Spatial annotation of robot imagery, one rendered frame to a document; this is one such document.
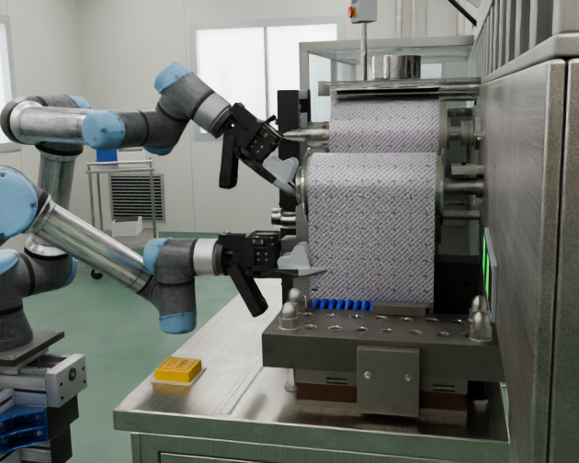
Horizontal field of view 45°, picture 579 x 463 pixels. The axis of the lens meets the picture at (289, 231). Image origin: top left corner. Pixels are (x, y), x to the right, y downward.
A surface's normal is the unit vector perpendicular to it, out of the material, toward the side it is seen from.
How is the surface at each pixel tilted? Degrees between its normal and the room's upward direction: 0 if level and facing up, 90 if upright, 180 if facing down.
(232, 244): 90
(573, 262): 90
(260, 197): 90
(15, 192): 85
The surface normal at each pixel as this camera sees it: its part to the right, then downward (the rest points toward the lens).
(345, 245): -0.22, 0.19
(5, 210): 0.48, 0.07
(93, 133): -0.64, 0.16
